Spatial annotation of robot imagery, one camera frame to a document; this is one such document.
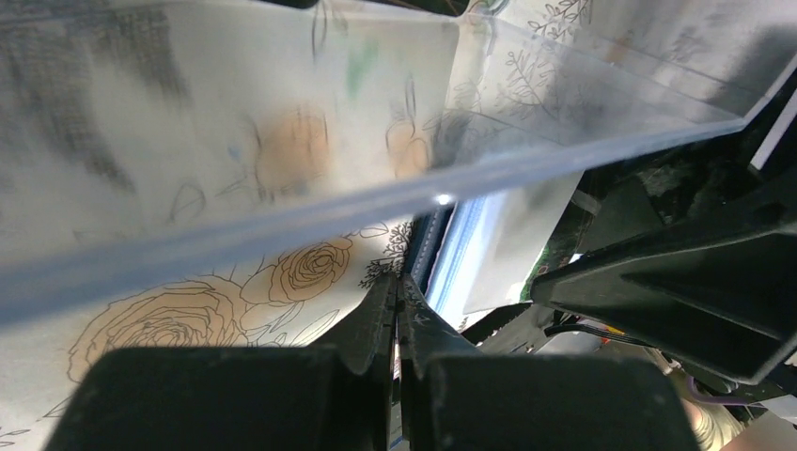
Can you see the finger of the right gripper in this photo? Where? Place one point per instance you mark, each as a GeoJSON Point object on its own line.
{"type": "Point", "coordinates": [718, 291]}

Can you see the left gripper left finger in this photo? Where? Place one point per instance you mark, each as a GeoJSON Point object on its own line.
{"type": "Point", "coordinates": [334, 394]}

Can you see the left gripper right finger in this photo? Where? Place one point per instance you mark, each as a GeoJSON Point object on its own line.
{"type": "Point", "coordinates": [457, 397]}

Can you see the navy blue card holder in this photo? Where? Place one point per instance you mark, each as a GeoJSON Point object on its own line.
{"type": "Point", "coordinates": [492, 244]}

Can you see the clear plastic card box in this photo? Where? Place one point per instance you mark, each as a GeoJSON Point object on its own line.
{"type": "Point", "coordinates": [141, 140]}

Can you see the floral patterned table mat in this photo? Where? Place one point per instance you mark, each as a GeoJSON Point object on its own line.
{"type": "Point", "coordinates": [287, 298]}

